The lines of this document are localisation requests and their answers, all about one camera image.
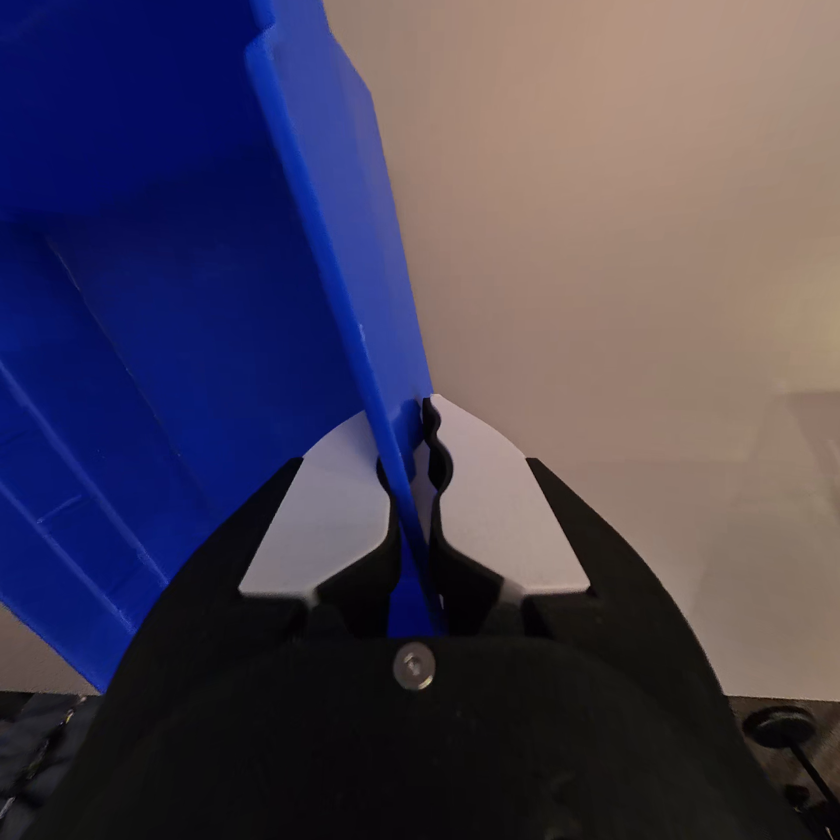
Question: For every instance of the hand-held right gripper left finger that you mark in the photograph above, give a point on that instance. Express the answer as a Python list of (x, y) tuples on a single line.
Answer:
[(321, 512)]

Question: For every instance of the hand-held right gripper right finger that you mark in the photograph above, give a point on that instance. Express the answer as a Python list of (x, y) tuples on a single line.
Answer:
[(512, 518)]

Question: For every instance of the blue plastic box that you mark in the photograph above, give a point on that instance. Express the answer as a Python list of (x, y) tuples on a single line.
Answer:
[(164, 262)]

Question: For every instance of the black floor lamp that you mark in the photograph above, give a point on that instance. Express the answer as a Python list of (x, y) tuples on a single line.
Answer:
[(781, 725)]

